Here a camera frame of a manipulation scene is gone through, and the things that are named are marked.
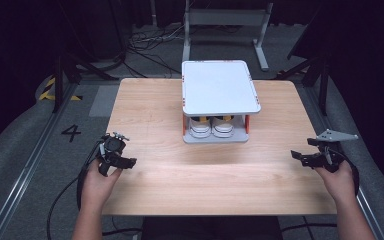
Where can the person's left hand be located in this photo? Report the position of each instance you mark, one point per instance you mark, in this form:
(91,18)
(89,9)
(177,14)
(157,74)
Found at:
(98,188)

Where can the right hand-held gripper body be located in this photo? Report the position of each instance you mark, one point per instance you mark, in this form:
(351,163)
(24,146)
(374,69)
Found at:
(326,156)

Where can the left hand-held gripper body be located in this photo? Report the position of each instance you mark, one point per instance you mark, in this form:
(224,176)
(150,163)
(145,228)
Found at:
(111,146)

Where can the aluminium floor rail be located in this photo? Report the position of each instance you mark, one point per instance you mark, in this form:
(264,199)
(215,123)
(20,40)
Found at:
(30,160)

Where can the yellow and black striped tape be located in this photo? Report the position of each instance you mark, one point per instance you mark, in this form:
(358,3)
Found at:
(46,95)

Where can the person's right hand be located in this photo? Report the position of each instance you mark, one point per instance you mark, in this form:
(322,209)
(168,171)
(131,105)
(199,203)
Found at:
(340,183)

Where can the grey metal stand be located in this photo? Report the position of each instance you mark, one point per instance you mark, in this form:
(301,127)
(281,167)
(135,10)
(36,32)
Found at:
(226,16)

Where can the black metal stand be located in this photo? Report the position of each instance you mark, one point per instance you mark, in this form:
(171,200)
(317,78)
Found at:
(60,80)
(323,86)

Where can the white two-tier shoe rack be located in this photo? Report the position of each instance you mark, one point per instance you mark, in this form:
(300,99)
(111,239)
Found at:
(218,90)

